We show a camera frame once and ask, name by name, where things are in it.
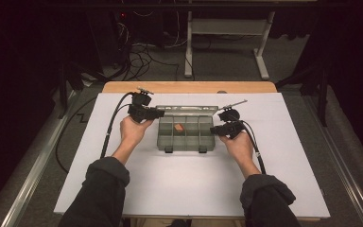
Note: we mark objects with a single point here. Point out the person's right hand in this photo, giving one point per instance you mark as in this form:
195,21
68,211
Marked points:
241,149

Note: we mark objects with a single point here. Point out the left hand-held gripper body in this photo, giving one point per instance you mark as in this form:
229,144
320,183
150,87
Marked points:
140,112

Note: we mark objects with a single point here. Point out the small orange eraser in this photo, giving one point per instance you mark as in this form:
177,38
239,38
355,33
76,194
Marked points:
179,127

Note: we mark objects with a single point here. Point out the dark equipment with red light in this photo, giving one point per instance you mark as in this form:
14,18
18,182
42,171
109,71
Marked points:
123,14

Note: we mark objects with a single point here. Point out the aluminium rail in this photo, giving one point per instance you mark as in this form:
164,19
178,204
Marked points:
343,170
34,170

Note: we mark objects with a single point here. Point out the grey plastic compartment box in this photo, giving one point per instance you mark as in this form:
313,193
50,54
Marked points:
195,138

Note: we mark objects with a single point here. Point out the white metal desk frame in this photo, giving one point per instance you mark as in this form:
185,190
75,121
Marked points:
230,26

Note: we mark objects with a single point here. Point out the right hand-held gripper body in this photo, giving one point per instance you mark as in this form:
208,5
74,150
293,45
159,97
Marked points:
233,127

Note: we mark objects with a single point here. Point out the person's left hand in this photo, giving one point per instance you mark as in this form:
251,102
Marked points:
132,132

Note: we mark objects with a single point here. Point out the black metal stand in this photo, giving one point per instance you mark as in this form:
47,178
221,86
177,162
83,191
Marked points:
323,97
63,91

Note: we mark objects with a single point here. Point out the white board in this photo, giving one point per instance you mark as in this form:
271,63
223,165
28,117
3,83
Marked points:
186,189

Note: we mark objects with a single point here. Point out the wooden table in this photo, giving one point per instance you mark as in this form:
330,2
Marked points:
186,87

